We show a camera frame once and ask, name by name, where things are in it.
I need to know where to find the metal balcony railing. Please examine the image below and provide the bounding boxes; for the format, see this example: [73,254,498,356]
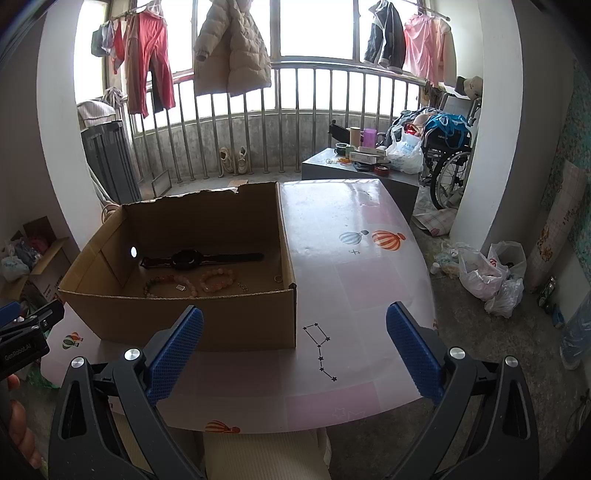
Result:
[127,55,430,183]

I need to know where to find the grey frame board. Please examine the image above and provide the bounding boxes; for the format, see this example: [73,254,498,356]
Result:
[151,169,173,198]

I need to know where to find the floral wall cloth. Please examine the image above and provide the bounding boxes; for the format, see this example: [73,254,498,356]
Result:
[540,55,591,287]

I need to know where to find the person's left hand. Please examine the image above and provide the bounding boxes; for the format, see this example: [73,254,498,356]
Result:
[0,373,43,469]

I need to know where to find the crumpled white plastic bag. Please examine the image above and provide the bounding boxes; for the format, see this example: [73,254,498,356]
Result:
[484,277,525,319]

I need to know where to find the red hanging clothes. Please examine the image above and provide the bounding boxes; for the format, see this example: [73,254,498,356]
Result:
[112,10,178,118]

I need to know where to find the white blue plastic bag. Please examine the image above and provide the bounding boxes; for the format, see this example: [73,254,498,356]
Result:
[385,127,426,175]

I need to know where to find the orange pink bead bracelet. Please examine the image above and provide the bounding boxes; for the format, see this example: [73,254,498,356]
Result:
[199,270,237,295]

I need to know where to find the green drink can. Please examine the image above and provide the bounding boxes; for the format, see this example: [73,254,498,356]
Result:
[537,276,558,306]

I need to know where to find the multicolour bead bracelet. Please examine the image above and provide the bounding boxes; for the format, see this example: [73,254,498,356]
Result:
[143,274,200,298]

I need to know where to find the pink hanging shirt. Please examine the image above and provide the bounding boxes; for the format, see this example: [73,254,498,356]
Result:
[403,11,457,88]

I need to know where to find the small white plastic bag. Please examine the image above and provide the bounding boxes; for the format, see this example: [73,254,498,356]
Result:
[0,255,31,283]

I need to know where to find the beige hat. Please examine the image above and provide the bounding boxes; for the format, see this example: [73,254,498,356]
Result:
[455,75,484,100]

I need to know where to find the dark grey cabinet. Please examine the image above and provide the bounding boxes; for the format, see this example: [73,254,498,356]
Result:
[81,120,142,205]

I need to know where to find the beige puffer coat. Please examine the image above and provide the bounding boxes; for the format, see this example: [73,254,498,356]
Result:
[192,0,273,97]

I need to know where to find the pink balloon print table cover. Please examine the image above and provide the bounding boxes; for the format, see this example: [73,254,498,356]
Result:
[39,179,438,435]

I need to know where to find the black wristwatch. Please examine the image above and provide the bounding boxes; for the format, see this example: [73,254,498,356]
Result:
[140,249,265,271]

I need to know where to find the pile of clothes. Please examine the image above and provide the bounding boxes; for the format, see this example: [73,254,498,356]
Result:
[389,107,432,139]

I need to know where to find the grey low cabinet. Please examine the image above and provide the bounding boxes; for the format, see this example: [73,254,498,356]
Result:
[301,148,422,222]

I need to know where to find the black chair back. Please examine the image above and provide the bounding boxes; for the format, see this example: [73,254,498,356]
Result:
[328,119,350,145]

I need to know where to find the printed cardboard box with clutter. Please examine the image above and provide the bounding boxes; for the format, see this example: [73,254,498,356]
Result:
[0,216,79,301]

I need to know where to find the black white jacket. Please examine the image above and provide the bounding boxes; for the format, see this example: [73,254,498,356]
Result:
[363,0,407,73]

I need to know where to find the stack of flat boxes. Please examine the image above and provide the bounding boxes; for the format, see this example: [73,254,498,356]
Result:
[348,146,387,164]

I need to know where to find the wheelchair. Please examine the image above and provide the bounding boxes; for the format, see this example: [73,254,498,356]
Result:
[421,91,484,212]

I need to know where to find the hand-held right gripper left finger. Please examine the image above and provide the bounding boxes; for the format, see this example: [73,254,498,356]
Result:
[47,305,205,480]

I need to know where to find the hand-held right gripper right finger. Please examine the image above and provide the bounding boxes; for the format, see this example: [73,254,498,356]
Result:
[385,301,541,480]

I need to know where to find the grey hanging clothes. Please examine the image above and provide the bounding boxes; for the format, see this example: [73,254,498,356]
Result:
[91,19,117,58]

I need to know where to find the large brown cardboard box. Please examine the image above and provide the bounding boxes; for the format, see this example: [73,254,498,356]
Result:
[56,181,297,354]

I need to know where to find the large white plastic bag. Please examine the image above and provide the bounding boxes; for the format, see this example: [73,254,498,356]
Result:
[457,241,528,301]

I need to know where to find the grey cloth bundle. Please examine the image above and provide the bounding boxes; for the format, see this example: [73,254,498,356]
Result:
[76,87,129,124]

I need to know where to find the crumpled litter pile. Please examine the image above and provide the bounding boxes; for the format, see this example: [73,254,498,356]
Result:
[429,240,462,278]

